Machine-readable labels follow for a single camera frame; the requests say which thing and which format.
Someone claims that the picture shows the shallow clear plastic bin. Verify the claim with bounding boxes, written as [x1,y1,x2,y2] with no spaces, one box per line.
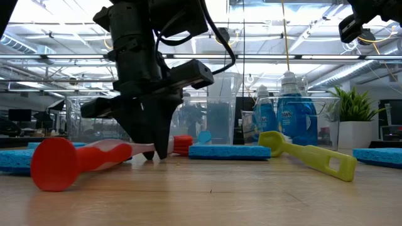
[241,95,342,151]
[65,95,133,144]

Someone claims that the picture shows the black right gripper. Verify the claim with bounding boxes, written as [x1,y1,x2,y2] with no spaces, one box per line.
[338,0,402,44]

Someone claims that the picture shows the red dish brush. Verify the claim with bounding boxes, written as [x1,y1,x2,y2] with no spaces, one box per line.
[30,134,194,193]

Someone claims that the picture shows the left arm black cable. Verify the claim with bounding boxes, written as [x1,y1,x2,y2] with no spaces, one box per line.
[153,0,237,76]

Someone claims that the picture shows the tall clear plastic bin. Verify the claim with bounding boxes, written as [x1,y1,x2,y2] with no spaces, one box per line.
[169,71,243,146]

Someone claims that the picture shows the green plant white pot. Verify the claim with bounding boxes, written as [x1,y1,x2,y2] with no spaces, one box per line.
[326,86,386,150]

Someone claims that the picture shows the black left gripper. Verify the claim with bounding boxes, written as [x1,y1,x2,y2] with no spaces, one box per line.
[80,39,215,160]

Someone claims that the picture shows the blue sponge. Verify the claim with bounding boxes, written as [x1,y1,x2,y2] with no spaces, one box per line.
[0,148,35,176]
[188,143,272,161]
[27,141,87,150]
[352,147,402,170]

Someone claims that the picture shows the silver ventilation duct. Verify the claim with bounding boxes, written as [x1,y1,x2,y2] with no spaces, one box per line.
[309,58,402,92]

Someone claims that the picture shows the thin black hanging cable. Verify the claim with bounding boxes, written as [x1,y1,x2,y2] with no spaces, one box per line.
[241,0,246,98]

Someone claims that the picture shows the yellow cable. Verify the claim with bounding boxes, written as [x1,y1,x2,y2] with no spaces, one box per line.
[281,0,291,72]

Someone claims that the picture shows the blue dish brush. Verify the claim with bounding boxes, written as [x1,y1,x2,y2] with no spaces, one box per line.
[197,130,213,146]

